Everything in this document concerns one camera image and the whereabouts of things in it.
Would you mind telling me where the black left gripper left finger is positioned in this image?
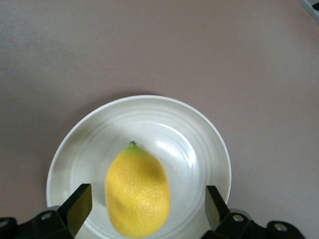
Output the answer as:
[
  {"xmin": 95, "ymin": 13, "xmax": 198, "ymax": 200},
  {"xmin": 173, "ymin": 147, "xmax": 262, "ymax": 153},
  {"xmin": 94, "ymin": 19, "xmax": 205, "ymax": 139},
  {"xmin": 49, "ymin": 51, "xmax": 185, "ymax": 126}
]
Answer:
[{"xmin": 0, "ymin": 183, "xmax": 93, "ymax": 239}]

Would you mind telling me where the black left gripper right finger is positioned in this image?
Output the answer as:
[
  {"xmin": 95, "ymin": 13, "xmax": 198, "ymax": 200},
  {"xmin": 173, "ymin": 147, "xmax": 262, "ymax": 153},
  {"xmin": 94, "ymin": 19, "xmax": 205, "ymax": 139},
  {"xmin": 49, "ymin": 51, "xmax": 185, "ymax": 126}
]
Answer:
[{"xmin": 200, "ymin": 185, "xmax": 307, "ymax": 239}]

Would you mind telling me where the yellow lemon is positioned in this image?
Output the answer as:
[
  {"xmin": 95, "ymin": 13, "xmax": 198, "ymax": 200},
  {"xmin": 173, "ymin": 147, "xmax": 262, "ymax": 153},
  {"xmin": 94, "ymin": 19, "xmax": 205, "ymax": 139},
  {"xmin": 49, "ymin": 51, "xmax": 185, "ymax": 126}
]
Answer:
[{"xmin": 104, "ymin": 141, "xmax": 170, "ymax": 238}]

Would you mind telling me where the off-white round plate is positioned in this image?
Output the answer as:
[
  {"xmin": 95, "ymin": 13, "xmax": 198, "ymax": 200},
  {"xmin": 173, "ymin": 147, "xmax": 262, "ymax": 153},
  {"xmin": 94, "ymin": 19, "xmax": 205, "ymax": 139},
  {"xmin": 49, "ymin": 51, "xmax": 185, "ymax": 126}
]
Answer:
[{"xmin": 46, "ymin": 95, "xmax": 232, "ymax": 239}]

